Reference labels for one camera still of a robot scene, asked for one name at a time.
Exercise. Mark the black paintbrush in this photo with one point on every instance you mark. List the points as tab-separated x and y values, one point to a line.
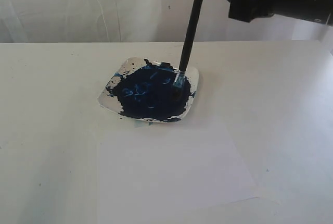
179	81

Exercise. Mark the white square paint plate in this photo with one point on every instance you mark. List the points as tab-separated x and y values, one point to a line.
141	89

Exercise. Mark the white paper sheet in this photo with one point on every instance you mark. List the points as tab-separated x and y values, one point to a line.
153	172

